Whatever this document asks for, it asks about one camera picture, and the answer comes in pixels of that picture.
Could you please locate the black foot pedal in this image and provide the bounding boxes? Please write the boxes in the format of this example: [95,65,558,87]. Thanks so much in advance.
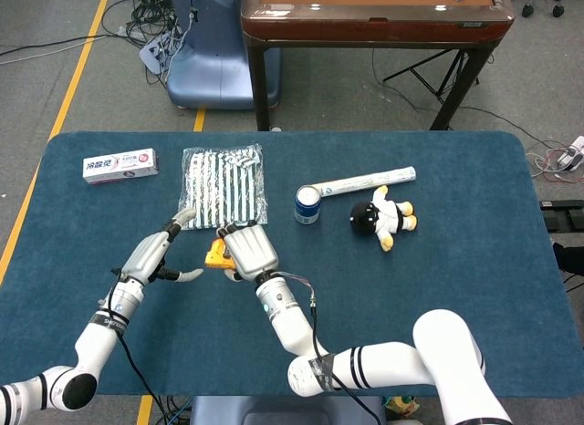
[539,199,584,233]

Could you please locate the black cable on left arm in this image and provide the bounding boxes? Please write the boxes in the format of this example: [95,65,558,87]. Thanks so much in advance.
[97,268,171,425]

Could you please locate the tangled red white wires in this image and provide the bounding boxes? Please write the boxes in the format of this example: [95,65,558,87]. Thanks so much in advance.
[524,140,584,185]

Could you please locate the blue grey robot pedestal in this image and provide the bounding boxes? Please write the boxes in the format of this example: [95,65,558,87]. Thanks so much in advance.
[166,0,282,110]

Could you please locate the white power strip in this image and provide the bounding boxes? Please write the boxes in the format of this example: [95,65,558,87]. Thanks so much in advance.
[557,135,584,171]

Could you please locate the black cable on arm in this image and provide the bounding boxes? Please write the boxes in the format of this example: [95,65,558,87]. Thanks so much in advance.
[97,268,171,425]
[273,270,383,425]

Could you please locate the white floor device with plugs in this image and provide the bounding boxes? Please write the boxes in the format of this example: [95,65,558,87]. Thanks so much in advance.
[138,32,183,75]

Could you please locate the black tripod stand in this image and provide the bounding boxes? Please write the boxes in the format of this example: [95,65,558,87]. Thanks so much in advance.
[381,48,480,105]

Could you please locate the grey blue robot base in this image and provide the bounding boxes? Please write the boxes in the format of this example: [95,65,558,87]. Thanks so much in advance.
[189,396,387,425]

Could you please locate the striped cloth in plastic bag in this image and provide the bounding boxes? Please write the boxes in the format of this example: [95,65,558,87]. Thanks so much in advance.
[175,143,269,233]

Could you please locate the white red toothpaste box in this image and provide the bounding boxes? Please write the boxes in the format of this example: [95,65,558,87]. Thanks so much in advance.
[82,148,161,185]

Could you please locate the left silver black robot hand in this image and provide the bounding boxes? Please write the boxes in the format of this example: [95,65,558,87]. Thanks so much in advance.
[110,207,204,287]

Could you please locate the white rolled paper tube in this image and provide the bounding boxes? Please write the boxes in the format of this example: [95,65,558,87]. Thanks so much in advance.
[314,165,417,199]

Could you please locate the long black floor cable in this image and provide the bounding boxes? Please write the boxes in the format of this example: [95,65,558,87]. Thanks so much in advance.
[0,31,142,59]

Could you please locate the black white plush doll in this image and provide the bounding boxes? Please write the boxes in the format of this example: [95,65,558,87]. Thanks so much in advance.
[349,184,419,254]

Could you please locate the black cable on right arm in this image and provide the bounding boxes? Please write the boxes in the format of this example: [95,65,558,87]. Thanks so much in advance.
[273,270,383,425]

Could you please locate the brown mahjong table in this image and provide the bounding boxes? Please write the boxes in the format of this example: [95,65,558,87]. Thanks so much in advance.
[240,0,516,132]

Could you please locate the yellow tape measure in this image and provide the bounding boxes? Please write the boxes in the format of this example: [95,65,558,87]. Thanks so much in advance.
[203,240,236,271]

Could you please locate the blue felt table mat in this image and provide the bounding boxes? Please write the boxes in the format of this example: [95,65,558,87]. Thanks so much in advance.
[0,130,584,399]

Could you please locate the blue white drink can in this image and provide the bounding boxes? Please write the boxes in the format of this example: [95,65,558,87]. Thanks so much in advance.
[294,185,323,225]

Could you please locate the office chair with wheels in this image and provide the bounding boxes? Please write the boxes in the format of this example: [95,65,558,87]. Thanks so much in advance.
[508,0,568,19]

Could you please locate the yellow toy under table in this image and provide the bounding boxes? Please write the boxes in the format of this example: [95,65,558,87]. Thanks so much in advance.
[385,396,423,420]

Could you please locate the tangled black floor cables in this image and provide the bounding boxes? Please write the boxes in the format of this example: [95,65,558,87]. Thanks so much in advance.
[100,0,186,88]

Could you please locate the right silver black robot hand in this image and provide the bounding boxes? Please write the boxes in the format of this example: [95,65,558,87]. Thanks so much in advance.
[215,219,280,284]

